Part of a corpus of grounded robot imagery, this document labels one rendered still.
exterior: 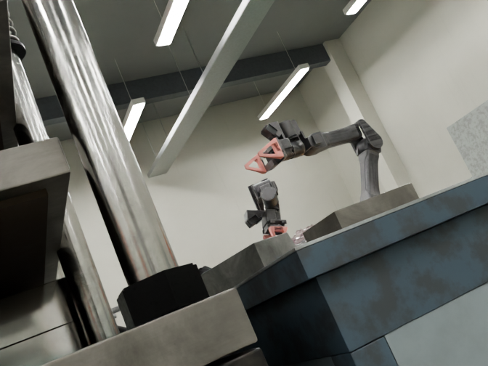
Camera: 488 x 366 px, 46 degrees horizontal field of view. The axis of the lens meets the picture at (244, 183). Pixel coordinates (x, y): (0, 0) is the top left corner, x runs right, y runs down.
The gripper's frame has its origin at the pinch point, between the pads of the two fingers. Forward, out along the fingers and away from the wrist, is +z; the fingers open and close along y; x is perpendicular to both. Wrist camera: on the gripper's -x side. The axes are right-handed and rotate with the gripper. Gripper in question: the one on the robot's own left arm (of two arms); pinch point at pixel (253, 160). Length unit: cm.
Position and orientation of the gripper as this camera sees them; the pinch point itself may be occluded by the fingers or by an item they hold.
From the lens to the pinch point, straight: 184.2
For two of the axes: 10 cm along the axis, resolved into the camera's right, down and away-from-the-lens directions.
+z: -8.1, 2.4, -5.4
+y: 4.3, -3.9, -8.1
